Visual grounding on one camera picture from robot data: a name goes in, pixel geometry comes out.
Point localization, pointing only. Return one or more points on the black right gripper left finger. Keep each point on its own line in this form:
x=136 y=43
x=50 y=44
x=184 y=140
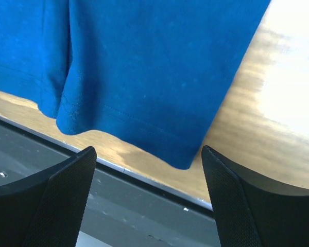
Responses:
x=47 y=208

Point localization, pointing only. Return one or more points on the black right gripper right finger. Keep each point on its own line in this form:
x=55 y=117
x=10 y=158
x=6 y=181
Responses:
x=251 y=209

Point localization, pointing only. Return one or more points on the dark blue t shirt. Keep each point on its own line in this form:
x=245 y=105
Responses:
x=152 y=73

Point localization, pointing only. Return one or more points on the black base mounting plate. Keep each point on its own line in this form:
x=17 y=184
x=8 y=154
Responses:
x=121 y=211

